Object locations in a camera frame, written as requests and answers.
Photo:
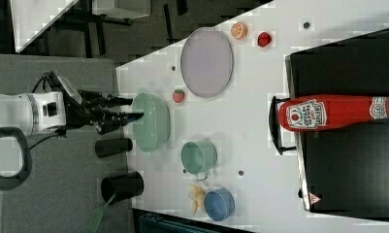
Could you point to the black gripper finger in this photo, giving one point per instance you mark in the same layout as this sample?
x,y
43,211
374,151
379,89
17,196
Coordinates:
x,y
113,121
111,100

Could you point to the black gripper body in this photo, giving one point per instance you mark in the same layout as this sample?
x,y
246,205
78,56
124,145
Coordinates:
x,y
85,108

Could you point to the red Heinz ketchup bottle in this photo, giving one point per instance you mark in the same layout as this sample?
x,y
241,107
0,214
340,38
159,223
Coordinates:
x,y
326,111

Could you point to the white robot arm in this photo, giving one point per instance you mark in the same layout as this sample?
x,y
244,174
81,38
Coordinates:
x,y
51,114

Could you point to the small black cylinder cup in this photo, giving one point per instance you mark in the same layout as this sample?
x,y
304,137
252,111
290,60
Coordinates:
x,y
106,148

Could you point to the green oval colander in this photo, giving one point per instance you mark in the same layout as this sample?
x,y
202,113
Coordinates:
x,y
152,130

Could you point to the large black cylinder cup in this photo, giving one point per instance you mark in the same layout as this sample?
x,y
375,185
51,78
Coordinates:
x,y
122,187

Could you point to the red tomato toy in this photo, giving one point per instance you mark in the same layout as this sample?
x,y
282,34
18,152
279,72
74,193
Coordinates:
x,y
178,95

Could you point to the green metal mug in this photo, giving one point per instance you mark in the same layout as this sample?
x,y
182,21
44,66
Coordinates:
x,y
198,157

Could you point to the dark blue crate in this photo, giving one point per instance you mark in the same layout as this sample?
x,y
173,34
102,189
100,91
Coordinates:
x,y
151,222

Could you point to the grey round plate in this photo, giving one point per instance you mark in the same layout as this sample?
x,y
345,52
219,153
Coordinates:
x,y
206,62

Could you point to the peeled banana toy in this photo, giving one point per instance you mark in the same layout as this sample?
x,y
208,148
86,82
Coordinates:
x,y
197,195

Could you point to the blue bowl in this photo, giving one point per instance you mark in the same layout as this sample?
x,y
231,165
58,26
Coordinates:
x,y
219,204

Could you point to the orange slice toy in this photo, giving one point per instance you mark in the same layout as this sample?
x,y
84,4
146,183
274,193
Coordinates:
x,y
239,30

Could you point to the red strawberry toy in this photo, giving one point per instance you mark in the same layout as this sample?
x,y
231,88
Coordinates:
x,y
264,39

